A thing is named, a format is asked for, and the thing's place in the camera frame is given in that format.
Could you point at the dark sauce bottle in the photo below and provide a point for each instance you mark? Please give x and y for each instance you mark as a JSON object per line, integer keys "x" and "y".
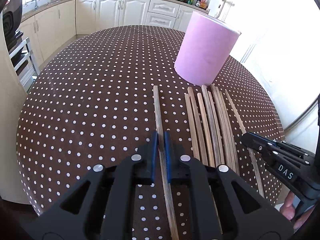
{"x": 198, "y": 3}

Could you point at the right hand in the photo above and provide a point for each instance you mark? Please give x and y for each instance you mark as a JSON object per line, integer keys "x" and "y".
{"x": 288, "y": 211}

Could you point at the red capped bottle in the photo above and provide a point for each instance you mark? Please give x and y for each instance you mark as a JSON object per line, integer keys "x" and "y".
{"x": 204, "y": 4}

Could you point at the silver door handle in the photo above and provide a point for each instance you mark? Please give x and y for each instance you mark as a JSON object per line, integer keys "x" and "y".
{"x": 223, "y": 9}

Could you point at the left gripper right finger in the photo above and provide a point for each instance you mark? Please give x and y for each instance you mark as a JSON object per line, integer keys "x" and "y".
{"x": 221, "y": 204}

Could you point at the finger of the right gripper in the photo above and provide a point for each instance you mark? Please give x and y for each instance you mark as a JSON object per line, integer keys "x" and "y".
{"x": 268, "y": 149}
{"x": 294, "y": 150}

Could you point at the pink cylindrical utensil holder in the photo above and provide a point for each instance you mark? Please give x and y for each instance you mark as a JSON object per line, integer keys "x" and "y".
{"x": 206, "y": 46}

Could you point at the black air fryer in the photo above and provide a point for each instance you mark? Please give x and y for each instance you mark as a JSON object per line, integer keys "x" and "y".
{"x": 11, "y": 21}

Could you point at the white door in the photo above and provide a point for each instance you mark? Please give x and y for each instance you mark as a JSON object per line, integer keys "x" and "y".
{"x": 279, "y": 45}

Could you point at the kitchen faucet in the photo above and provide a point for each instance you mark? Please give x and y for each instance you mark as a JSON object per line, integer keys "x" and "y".
{"x": 35, "y": 4}

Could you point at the brown polka dot tablecloth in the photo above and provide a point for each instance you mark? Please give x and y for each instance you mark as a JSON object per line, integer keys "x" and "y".
{"x": 93, "y": 104}

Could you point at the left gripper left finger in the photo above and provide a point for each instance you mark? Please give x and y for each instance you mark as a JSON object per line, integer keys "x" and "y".
{"x": 100, "y": 205}

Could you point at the metal shelf rack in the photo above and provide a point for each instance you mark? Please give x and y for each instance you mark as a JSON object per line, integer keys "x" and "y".
{"x": 24, "y": 62}

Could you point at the lower kitchen cabinets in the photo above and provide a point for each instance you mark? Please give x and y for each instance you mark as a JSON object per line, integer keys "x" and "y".
{"x": 57, "y": 24}

